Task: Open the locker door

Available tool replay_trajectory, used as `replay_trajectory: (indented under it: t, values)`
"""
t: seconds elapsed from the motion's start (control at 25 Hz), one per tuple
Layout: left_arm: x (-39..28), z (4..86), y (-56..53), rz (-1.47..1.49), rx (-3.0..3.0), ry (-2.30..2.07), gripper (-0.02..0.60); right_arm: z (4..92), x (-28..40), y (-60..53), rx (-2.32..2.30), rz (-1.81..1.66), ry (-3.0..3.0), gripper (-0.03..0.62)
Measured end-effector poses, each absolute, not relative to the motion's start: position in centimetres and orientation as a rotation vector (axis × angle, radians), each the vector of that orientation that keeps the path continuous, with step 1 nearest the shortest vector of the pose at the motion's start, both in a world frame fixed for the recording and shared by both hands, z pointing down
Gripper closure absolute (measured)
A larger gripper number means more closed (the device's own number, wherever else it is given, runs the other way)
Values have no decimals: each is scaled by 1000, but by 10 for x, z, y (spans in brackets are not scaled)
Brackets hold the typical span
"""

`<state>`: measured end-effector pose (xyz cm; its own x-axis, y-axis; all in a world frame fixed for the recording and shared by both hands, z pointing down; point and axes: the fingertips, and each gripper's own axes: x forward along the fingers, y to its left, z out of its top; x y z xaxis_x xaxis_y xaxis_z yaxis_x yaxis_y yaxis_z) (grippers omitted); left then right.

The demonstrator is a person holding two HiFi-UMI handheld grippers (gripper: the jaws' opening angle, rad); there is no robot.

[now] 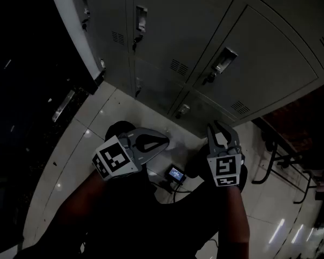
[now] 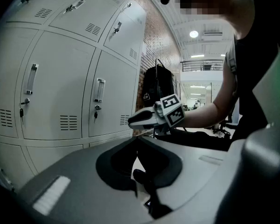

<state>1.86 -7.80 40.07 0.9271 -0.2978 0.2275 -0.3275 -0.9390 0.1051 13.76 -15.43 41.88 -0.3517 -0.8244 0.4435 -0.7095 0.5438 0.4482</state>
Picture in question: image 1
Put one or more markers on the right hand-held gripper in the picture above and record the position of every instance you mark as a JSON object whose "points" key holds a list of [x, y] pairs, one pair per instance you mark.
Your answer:
{"points": [[226, 169]]}

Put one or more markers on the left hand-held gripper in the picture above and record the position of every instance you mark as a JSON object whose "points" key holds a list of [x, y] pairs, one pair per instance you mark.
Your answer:
{"points": [[114, 158]]}

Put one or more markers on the grey metal locker bank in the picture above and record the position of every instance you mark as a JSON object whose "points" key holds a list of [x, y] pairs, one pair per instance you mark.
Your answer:
{"points": [[259, 63]]}

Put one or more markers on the person's right forearm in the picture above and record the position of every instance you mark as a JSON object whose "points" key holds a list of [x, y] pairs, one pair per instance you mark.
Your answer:
{"points": [[236, 212]]}

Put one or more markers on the person's left forearm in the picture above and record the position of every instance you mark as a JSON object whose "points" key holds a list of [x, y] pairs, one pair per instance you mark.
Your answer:
{"points": [[78, 198]]}

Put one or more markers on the person's right shoe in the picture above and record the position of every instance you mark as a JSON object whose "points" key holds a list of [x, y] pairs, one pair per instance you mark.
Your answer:
{"points": [[195, 160]]}

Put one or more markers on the person's shoe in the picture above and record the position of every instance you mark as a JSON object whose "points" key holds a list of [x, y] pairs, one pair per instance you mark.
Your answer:
{"points": [[195, 160], [118, 128]]}

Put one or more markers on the small device with lit screen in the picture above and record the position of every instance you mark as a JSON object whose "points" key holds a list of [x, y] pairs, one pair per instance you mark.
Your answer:
{"points": [[176, 174]]}

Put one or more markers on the person's left shoe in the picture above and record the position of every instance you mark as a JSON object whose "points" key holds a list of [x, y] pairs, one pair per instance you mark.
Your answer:
{"points": [[118, 128]]}

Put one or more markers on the person's dark clothing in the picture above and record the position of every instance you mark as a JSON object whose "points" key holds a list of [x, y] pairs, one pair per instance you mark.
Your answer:
{"points": [[140, 225]]}

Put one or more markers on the dark wooden furniture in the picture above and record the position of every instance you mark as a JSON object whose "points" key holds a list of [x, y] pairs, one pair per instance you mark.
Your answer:
{"points": [[305, 123]]}

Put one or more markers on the dark glass door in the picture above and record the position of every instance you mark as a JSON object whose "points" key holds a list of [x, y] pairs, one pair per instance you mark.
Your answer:
{"points": [[24, 90]]}

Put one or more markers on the black metal chair frame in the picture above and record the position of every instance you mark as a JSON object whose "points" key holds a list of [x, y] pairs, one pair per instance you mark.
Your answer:
{"points": [[275, 158]]}

